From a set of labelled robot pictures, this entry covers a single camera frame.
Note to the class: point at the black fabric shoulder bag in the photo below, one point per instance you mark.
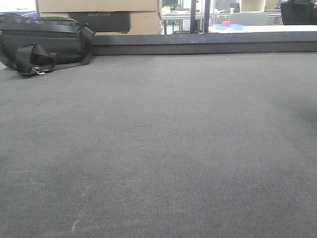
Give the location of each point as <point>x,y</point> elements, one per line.
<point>39,45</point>

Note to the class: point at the black vertical pole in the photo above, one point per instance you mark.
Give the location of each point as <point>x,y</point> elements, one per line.
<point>193,21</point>

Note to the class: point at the lower cardboard box black print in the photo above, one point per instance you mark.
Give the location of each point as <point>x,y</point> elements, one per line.
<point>116,22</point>

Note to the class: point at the pink tape roll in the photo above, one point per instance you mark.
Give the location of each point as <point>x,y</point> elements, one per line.
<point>225,24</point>

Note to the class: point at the blue shallow tray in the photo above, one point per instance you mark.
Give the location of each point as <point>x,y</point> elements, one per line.
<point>229,26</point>

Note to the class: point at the white table top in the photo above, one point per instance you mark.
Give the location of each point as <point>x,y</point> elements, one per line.
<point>263,28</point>

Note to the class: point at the grey chair back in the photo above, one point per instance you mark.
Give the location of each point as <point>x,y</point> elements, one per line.
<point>249,18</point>

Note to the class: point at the upper cardboard box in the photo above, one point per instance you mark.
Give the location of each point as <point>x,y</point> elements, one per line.
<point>98,5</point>

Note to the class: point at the dark grey raised ledge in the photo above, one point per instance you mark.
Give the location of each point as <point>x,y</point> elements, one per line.
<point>207,43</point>

